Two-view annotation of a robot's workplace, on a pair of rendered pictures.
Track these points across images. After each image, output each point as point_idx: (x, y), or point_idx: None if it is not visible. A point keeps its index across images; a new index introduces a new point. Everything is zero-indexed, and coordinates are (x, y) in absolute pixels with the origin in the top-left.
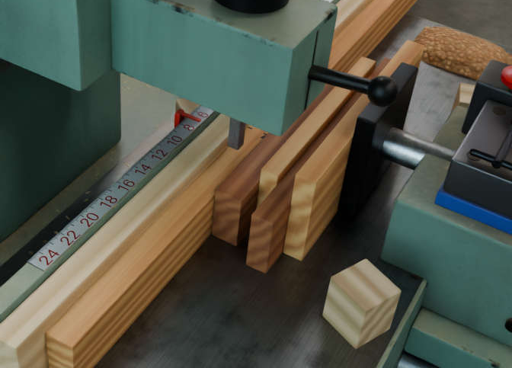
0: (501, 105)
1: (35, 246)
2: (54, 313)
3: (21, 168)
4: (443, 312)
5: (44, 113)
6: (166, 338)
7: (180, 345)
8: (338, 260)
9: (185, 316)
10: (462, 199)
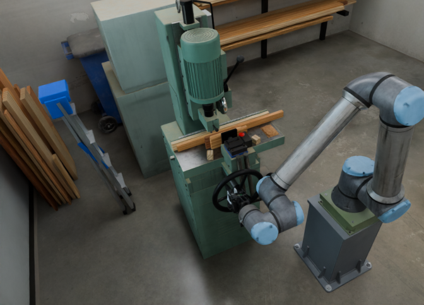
0: (239, 137)
1: None
2: (177, 143)
3: (195, 128)
4: (225, 162)
5: (200, 122)
6: (190, 151)
7: (190, 152)
8: (216, 151)
9: (194, 149)
10: (225, 146)
